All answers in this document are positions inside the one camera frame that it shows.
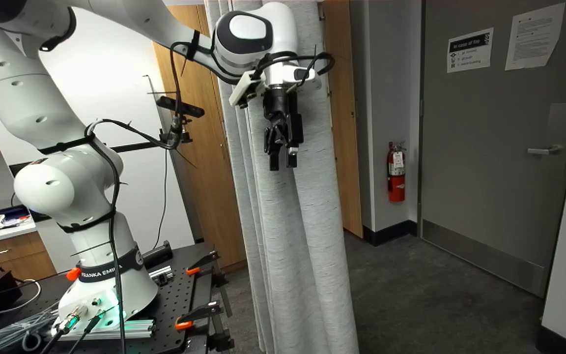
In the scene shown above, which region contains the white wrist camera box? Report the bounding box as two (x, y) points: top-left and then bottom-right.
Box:
(227, 70), (263, 111)

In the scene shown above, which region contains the sign with black header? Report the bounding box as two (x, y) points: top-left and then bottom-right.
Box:
(444, 26), (497, 78)

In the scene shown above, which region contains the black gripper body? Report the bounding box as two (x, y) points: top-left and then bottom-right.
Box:
(261, 85), (306, 137)

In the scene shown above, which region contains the grey door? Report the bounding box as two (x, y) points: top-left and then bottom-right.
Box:
(418, 0), (566, 302)

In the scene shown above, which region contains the white paper notice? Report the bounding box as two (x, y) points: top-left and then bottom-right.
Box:
(503, 0), (566, 74)

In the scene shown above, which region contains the red fire extinguisher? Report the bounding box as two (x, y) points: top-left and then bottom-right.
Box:
(385, 141), (408, 205)

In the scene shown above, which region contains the black wall baseboard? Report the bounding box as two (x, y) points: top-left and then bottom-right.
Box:
(361, 219), (420, 249)

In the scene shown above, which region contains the wide wooden wall panel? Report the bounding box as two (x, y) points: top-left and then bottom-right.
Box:
(151, 5), (247, 274)

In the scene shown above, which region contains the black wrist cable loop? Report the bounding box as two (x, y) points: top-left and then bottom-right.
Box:
(166, 28), (336, 87)

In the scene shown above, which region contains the white thin cable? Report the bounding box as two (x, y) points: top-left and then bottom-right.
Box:
(0, 278), (43, 323)

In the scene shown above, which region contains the wooden drawer cabinet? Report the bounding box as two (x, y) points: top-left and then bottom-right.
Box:
(0, 231), (58, 284)

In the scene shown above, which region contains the grey fabric curtain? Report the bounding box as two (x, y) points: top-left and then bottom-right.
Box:
(204, 0), (361, 354)

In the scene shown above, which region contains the narrow wooden wall panel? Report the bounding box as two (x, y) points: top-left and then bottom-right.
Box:
(320, 0), (365, 241)

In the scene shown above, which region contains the orange black clamp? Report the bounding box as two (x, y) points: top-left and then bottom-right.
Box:
(172, 300), (227, 335)
(182, 251), (223, 280)

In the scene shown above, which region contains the black camera on stand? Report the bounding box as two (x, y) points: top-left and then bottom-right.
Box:
(108, 95), (206, 158)

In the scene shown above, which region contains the silver door handle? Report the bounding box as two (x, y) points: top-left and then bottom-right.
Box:
(524, 142), (566, 160)

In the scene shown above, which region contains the orange round knob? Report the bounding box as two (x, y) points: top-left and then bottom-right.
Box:
(62, 264), (84, 286)

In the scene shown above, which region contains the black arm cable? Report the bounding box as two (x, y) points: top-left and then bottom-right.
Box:
(82, 117), (166, 354)

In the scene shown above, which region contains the black perforated base table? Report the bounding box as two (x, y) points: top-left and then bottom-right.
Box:
(0, 243), (237, 354)

